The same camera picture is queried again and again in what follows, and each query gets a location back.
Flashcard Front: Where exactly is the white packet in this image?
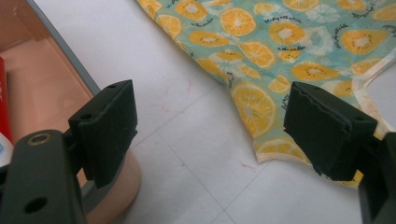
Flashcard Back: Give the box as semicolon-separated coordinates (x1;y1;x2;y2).
0;132;15;171

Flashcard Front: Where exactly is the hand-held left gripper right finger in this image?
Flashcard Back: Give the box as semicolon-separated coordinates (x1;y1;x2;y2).
283;81;378;182

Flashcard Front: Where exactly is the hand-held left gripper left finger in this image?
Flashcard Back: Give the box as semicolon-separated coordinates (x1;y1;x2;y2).
68;79;139;189

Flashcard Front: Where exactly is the fruit print cloth bag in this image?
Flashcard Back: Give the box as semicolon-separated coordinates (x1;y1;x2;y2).
136;0;396;189

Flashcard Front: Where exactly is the orange basket with grey rim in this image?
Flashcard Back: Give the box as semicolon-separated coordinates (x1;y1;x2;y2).
0;0;143;224

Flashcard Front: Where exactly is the red packet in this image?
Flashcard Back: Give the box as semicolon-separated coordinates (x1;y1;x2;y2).
0;56;14;145

